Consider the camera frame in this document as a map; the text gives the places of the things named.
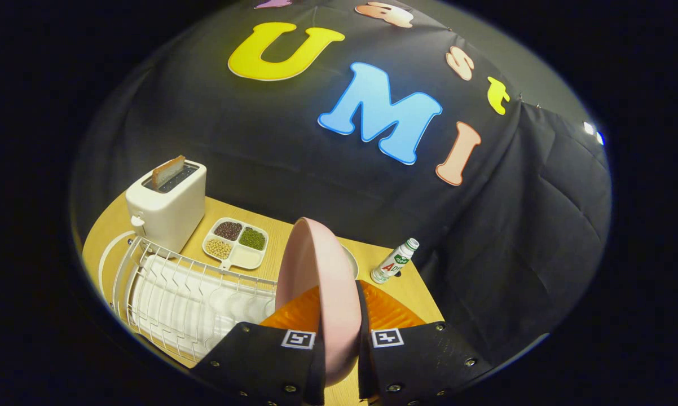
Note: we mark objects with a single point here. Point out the beige plate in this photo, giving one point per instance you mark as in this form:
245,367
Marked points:
352,262

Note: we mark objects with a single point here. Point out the bread slice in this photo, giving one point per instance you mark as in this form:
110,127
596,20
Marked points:
167,172

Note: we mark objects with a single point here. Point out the white toaster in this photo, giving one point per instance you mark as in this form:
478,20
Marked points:
170,214

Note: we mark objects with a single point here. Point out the black backdrop cloth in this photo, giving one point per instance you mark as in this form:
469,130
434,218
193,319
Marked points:
260,141

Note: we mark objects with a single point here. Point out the pink plate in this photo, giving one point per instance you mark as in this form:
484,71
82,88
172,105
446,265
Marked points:
322,270

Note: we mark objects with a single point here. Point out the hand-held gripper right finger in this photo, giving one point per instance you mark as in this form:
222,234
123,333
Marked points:
418,366

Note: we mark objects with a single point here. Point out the white divided tray with beans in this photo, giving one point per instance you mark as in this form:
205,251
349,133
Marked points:
246,258

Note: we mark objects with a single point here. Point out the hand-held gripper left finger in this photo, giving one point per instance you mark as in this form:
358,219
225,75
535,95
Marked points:
271,366

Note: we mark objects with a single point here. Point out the white drink bottle green label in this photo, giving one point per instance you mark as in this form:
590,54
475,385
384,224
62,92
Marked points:
392,264

